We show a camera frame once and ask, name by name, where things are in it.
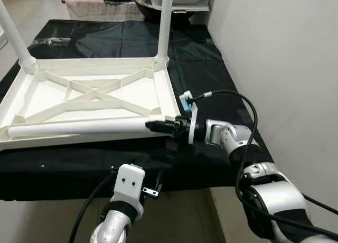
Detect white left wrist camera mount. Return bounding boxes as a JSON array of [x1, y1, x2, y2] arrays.
[[114, 164, 146, 214]]

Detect speckled cloth covered bench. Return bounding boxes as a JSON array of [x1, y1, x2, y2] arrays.
[[66, 0, 143, 21]]

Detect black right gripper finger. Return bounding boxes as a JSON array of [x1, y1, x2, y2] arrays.
[[145, 120, 174, 135]]

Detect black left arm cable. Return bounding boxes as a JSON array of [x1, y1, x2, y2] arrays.
[[69, 172, 117, 243]]

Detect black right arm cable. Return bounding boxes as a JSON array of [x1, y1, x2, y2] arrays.
[[190, 90, 338, 238]]

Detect black wok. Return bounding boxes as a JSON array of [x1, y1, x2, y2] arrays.
[[133, 0, 209, 21]]

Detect black tablecloth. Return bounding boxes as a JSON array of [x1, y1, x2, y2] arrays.
[[0, 18, 275, 201]]

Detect clear tape strip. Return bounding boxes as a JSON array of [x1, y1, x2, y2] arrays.
[[32, 37, 72, 47]]

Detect white plastic table top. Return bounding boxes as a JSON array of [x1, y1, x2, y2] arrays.
[[0, 55, 181, 151]]

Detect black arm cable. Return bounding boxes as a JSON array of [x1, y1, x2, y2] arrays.
[[69, 172, 117, 243], [190, 90, 338, 238]]

